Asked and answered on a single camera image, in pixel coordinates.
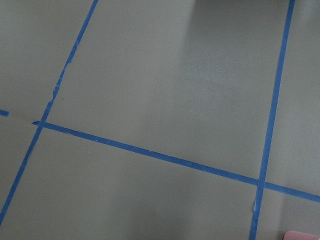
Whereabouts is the pink plastic bin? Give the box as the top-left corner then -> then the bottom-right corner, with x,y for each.
283,230 -> 320,240

